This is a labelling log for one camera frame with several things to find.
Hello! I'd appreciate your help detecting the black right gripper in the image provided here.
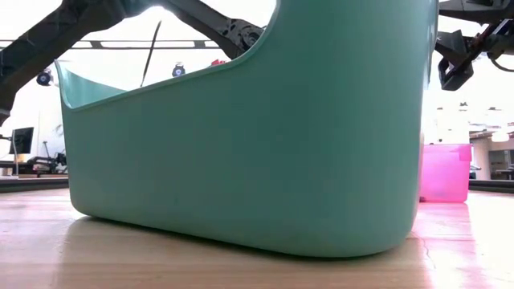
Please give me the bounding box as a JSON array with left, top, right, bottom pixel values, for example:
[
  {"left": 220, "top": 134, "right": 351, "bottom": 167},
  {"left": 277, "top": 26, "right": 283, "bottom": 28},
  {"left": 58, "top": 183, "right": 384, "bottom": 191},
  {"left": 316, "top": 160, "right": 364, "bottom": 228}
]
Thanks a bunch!
[{"left": 435, "top": 19, "right": 514, "bottom": 92}]

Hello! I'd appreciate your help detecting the pink plastic bin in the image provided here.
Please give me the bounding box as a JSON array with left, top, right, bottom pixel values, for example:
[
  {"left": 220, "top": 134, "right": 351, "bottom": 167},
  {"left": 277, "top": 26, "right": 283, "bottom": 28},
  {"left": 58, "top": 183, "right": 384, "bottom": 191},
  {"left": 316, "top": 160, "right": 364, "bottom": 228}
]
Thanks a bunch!
[{"left": 419, "top": 143, "right": 473, "bottom": 204}]

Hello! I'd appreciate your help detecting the teal plastic bin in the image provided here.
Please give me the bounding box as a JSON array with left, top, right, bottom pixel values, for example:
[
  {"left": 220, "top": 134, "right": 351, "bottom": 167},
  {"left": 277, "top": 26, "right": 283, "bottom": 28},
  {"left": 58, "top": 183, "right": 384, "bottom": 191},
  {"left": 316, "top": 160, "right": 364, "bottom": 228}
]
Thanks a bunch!
[{"left": 55, "top": 0, "right": 439, "bottom": 258}]

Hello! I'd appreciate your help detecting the black horizontal beam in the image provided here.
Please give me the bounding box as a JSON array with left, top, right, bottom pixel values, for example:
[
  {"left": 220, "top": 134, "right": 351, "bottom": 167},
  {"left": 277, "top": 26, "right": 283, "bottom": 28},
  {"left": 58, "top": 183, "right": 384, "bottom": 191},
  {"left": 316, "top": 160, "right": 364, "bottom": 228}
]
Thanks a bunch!
[{"left": 0, "top": 39, "right": 222, "bottom": 51}]

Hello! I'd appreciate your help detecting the black monitor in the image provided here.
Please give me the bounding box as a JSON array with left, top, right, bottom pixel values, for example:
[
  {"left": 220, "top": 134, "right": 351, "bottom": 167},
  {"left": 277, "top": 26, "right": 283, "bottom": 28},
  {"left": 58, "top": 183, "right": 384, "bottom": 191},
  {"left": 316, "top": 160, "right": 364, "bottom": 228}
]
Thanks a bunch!
[{"left": 10, "top": 127, "right": 35, "bottom": 156}]

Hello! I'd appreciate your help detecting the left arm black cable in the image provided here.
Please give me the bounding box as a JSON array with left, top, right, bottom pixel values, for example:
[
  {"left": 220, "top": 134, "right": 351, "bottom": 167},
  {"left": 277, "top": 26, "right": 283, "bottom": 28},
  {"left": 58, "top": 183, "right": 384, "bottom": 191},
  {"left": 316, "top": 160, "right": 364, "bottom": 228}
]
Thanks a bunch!
[{"left": 139, "top": 19, "right": 163, "bottom": 88}]

